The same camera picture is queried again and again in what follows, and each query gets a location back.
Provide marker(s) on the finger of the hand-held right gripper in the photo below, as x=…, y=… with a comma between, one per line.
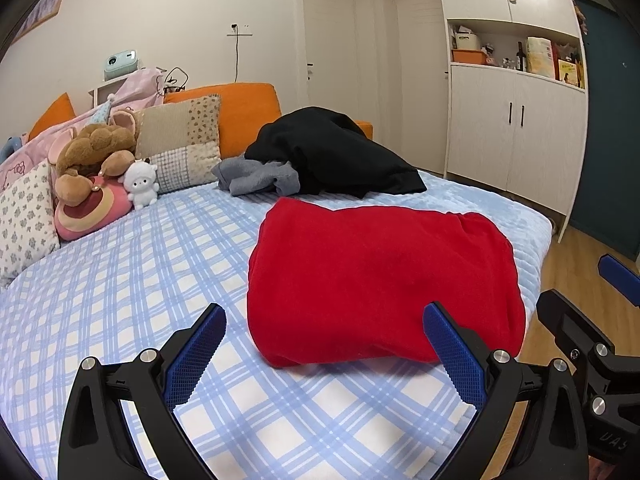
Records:
x=622, y=280
x=565, y=320

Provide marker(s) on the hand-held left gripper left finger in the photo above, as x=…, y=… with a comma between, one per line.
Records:
x=197, y=355

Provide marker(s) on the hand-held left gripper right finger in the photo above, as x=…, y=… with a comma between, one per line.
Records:
x=455, y=355

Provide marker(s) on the red sweater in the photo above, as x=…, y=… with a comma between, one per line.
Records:
x=380, y=280

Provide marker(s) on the bed with blue plaid sheet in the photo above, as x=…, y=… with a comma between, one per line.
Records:
x=150, y=270

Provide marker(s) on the white plush lamb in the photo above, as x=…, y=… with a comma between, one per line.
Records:
x=141, y=185

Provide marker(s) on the pink bear face cushion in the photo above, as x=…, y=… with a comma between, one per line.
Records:
x=85, y=215

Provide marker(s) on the grey garment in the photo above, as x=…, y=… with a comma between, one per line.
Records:
x=255, y=175

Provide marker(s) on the white wardrobe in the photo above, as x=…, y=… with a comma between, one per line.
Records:
x=500, y=125

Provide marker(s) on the row of books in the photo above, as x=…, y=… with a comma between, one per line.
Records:
x=570, y=72

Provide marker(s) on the beige patchwork pillow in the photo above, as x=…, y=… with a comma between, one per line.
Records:
x=175, y=140

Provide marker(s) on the white floral pillow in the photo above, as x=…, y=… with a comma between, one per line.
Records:
x=25, y=220

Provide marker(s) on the black garment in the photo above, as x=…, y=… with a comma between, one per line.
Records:
x=340, y=155

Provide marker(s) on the brown plush bear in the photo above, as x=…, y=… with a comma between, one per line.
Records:
x=95, y=145

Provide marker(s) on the yellow white paper package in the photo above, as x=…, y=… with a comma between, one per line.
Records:
x=540, y=57

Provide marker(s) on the dark wine bottle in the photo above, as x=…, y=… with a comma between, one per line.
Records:
x=521, y=60

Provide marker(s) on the orange headboard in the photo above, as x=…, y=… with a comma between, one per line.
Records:
x=245, y=115

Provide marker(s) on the light blue party hat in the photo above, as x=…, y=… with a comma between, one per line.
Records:
x=102, y=112

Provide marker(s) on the orange basket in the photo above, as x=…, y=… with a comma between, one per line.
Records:
x=467, y=56

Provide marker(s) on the white door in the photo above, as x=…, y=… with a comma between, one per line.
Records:
x=330, y=50
x=415, y=85

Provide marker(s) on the pink printed quilt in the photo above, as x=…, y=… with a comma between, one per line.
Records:
x=140, y=87

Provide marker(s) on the small white shelf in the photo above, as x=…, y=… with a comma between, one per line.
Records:
x=100, y=92

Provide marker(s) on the mint green projector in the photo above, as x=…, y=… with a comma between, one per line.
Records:
x=120, y=65

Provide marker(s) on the framed wall picture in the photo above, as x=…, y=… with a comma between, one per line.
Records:
x=45, y=10

